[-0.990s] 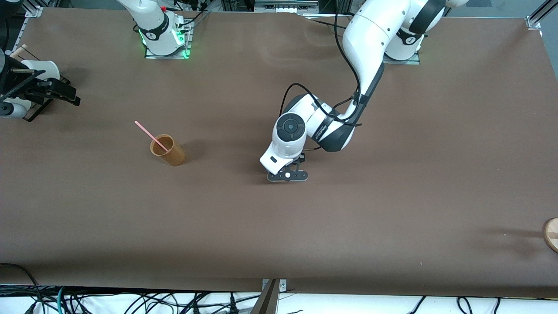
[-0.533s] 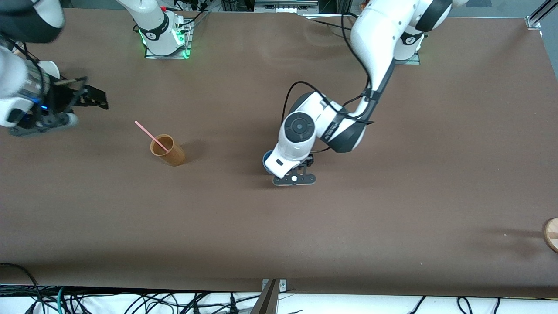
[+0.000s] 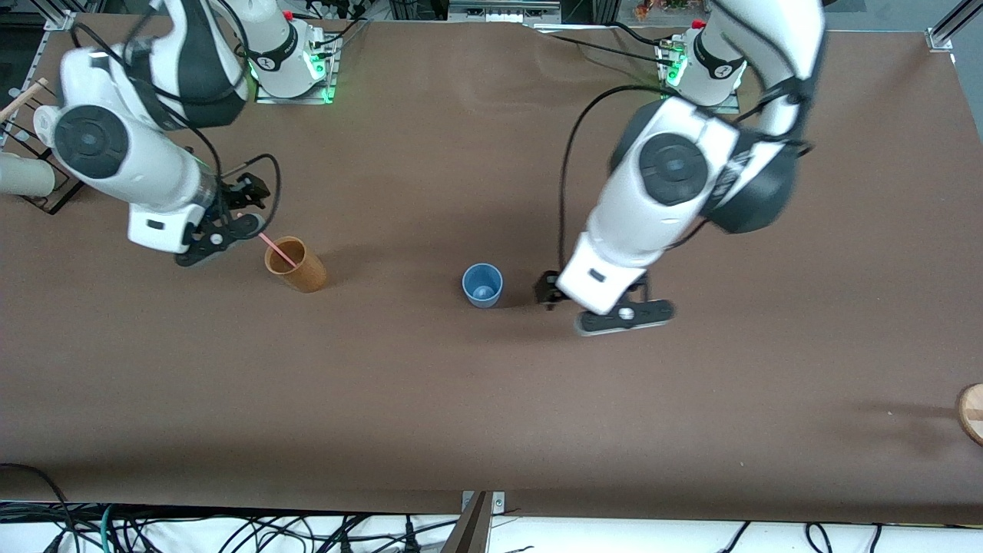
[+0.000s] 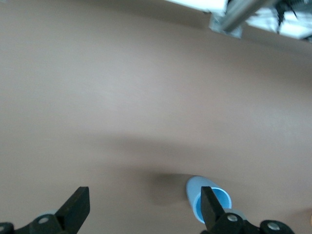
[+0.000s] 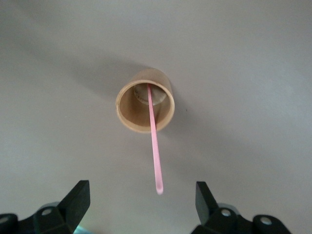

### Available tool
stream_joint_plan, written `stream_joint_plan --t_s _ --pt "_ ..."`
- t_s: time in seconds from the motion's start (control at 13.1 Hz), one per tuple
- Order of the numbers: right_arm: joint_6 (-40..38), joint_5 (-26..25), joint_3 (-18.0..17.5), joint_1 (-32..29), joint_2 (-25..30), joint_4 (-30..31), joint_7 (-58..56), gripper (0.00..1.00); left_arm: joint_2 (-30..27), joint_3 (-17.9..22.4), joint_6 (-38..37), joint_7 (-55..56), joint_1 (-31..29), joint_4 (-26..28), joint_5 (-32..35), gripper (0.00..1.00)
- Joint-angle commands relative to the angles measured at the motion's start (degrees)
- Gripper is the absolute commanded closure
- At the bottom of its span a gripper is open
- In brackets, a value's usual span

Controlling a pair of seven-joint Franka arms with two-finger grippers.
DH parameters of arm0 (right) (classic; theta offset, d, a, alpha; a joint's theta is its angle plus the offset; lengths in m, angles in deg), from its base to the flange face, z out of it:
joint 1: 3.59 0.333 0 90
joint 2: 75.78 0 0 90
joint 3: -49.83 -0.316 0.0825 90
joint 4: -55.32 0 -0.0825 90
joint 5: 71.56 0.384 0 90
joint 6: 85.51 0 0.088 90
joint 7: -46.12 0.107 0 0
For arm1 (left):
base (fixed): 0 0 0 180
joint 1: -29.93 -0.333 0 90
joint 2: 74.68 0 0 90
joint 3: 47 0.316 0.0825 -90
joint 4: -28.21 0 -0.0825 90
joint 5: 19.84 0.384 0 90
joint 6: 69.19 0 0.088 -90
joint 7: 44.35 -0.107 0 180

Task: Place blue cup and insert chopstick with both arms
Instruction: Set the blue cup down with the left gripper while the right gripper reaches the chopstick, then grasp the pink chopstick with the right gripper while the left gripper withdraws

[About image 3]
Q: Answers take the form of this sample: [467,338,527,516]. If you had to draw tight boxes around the dark camera mount bar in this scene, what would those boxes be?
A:
[439,492,494,553]

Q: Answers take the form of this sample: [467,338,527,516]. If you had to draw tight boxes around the blue cup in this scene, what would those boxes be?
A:
[462,263,504,309]

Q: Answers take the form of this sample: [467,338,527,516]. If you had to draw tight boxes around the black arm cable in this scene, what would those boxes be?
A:
[556,83,680,271]
[69,0,282,231]

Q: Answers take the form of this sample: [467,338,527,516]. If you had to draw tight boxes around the grey metal equipment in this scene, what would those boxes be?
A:
[448,0,563,24]

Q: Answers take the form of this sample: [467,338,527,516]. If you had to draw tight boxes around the black base cable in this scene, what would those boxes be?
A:
[306,0,371,51]
[538,22,680,70]

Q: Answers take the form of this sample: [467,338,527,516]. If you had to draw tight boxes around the round wooden board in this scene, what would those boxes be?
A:
[956,382,983,446]

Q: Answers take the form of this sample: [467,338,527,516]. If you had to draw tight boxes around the black right base cable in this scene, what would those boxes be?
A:
[306,0,371,51]

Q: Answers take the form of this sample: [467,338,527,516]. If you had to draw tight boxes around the brown wooden cup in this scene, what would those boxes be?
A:
[264,236,329,294]

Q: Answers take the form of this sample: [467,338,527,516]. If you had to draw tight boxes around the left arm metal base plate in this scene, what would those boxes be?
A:
[659,38,761,114]

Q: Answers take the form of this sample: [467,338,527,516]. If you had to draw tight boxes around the light wooden stick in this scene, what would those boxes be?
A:
[0,78,48,124]

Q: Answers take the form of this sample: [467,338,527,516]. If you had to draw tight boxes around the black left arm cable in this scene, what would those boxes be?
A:
[556,83,680,271]

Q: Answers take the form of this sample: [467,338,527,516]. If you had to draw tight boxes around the aluminium frame profile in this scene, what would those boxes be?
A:
[42,0,78,31]
[925,0,983,53]

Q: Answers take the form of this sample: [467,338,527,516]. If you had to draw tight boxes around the black left base cable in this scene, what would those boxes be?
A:
[538,22,680,70]

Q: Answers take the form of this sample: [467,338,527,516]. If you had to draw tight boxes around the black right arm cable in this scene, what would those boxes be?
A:
[69,0,282,231]

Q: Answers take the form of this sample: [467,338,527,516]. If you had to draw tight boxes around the pink chopstick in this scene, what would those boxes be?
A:
[258,232,299,268]

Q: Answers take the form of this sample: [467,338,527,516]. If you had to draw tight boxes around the plain beige cup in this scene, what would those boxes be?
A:
[0,152,57,197]

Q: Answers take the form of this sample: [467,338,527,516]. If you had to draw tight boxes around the black cup rack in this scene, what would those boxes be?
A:
[0,81,87,216]

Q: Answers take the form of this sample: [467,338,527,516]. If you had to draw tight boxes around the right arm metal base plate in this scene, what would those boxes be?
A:
[253,31,339,104]

